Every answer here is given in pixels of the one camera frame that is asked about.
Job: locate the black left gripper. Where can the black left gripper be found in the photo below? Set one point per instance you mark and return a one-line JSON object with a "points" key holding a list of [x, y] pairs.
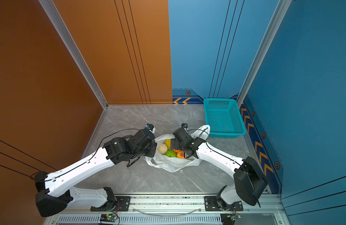
{"points": [[153, 146]]}

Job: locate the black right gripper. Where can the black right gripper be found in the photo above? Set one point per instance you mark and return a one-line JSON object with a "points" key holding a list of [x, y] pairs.
{"points": [[176, 141]]}

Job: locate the green apple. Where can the green apple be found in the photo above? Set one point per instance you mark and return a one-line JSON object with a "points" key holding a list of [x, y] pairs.
{"points": [[170, 153]]}

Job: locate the white plastic bag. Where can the white plastic bag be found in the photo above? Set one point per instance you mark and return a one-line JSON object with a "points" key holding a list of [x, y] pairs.
{"points": [[175, 164]]}

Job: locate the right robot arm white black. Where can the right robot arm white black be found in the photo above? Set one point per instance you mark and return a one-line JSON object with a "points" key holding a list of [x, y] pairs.
{"points": [[249, 179]]}

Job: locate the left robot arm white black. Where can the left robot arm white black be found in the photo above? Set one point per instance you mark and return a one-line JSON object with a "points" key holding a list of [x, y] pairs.
{"points": [[57, 191]]}

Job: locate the beige round fruit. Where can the beige round fruit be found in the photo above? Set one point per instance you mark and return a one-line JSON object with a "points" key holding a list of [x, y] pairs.
{"points": [[162, 149]]}

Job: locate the yellow fruit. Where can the yellow fruit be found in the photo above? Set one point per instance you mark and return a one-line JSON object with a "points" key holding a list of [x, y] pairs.
{"points": [[168, 143]]}

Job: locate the red yellow peach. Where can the red yellow peach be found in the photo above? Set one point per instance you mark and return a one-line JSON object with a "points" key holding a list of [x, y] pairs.
{"points": [[181, 155]]}

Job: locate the teal plastic basket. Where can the teal plastic basket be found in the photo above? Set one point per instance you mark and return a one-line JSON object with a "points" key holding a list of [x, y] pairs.
{"points": [[224, 118]]}

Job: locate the green circuit board left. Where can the green circuit board left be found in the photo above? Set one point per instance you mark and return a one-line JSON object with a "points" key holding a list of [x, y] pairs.
{"points": [[108, 219]]}

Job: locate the green circuit board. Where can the green circuit board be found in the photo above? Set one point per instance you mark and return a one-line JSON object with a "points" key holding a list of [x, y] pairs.
{"points": [[108, 219], [233, 217]]}

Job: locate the green circuit board right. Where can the green circuit board right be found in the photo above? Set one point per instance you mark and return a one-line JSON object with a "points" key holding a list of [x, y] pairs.
{"points": [[233, 217]]}

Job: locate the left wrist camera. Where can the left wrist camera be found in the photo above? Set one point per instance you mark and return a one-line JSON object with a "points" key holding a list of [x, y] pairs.
{"points": [[150, 127]]}

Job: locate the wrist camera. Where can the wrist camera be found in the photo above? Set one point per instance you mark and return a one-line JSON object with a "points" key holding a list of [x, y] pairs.
{"points": [[150, 127], [184, 125]]}

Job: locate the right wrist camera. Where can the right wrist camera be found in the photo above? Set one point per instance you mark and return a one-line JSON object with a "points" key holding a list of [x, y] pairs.
{"points": [[184, 125]]}

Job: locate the aluminium corner post right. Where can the aluminium corner post right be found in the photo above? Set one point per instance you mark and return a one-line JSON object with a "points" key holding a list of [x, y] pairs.
{"points": [[269, 35]]}

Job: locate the aluminium corner post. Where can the aluminium corner post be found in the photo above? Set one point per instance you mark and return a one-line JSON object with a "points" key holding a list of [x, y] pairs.
{"points": [[269, 35], [65, 35]]}

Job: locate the aluminium corner post left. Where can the aluminium corner post left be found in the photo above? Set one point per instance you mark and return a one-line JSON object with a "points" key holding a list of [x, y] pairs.
{"points": [[65, 35]]}

